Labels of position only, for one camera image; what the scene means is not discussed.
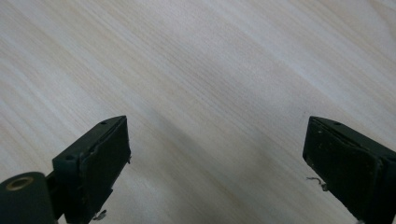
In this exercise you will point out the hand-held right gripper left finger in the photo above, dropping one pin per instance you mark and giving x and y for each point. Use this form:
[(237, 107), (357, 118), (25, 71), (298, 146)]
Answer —
[(93, 168)]

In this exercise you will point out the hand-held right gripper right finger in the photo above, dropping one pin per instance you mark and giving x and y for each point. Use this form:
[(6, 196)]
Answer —
[(348, 168)]

